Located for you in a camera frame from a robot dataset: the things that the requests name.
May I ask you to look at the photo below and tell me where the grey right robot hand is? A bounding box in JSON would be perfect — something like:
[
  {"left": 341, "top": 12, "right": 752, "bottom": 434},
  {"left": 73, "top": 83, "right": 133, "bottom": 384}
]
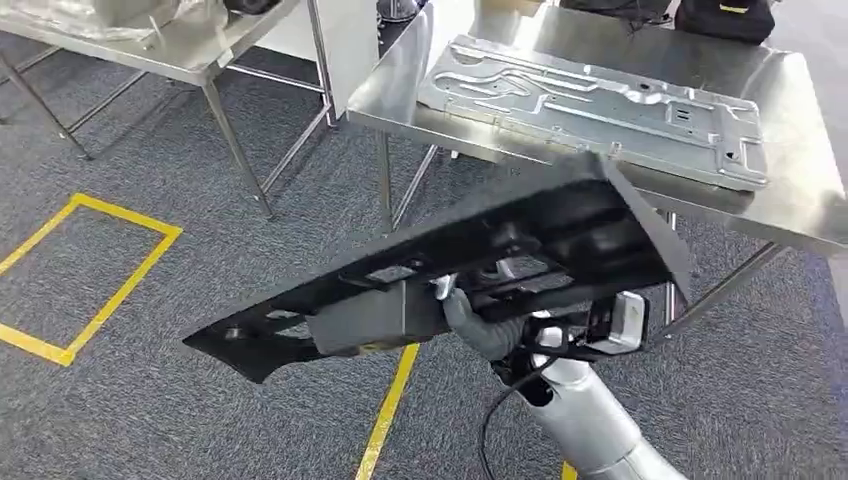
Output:
[{"left": 433, "top": 274, "right": 533, "bottom": 363}]

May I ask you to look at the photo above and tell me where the black plastic panel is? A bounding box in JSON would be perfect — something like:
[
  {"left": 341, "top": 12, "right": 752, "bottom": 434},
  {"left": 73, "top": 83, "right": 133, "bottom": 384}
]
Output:
[{"left": 182, "top": 152, "right": 694, "bottom": 386}]

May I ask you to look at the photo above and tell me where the stamped metal sheet part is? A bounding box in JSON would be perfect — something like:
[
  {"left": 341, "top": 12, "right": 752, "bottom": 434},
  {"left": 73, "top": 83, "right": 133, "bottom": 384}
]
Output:
[{"left": 417, "top": 34, "right": 770, "bottom": 193}]

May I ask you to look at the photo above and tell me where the black bag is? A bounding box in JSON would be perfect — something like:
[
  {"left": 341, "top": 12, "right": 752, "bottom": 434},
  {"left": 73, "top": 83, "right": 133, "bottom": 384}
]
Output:
[
  {"left": 559, "top": 0, "right": 674, "bottom": 21},
  {"left": 674, "top": 0, "right": 776, "bottom": 46}
]

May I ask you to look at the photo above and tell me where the steel work table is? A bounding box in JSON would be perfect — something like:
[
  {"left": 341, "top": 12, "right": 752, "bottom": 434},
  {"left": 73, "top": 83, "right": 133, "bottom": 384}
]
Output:
[
  {"left": 345, "top": 0, "right": 848, "bottom": 342},
  {"left": 0, "top": 0, "right": 336, "bottom": 221}
]

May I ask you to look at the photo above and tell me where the clear plastic wrapped item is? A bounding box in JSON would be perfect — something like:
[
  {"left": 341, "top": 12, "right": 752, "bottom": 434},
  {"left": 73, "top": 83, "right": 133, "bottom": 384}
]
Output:
[{"left": 13, "top": 0, "right": 227, "bottom": 42}]

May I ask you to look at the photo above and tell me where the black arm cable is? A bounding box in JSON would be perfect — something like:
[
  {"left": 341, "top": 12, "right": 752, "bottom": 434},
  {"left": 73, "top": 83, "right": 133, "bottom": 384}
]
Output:
[{"left": 480, "top": 357, "right": 559, "bottom": 480}]

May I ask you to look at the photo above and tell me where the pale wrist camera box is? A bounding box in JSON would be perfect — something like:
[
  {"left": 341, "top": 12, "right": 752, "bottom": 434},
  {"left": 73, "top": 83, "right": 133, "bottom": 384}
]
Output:
[{"left": 586, "top": 291, "right": 649, "bottom": 356}]

